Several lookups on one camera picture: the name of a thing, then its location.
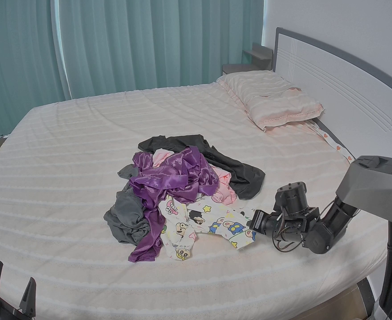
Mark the bed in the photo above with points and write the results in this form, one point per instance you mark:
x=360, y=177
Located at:
x=82, y=145

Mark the pile of clothes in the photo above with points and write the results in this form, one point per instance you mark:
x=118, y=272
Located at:
x=179, y=172

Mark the white printed pyjama top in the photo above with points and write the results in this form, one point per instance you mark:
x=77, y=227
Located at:
x=179, y=225

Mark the grey bedside table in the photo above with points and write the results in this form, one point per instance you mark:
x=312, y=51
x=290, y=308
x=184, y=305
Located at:
x=246, y=66

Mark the window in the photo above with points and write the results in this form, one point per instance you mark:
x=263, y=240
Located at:
x=56, y=28

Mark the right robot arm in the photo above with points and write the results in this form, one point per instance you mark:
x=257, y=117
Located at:
x=336, y=218

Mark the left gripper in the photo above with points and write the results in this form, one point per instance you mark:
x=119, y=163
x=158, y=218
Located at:
x=2, y=303

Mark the pale pink pillow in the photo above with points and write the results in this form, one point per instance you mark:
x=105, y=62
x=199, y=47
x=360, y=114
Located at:
x=269, y=95

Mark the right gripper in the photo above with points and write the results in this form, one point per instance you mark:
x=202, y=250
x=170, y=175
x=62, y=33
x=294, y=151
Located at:
x=264, y=223

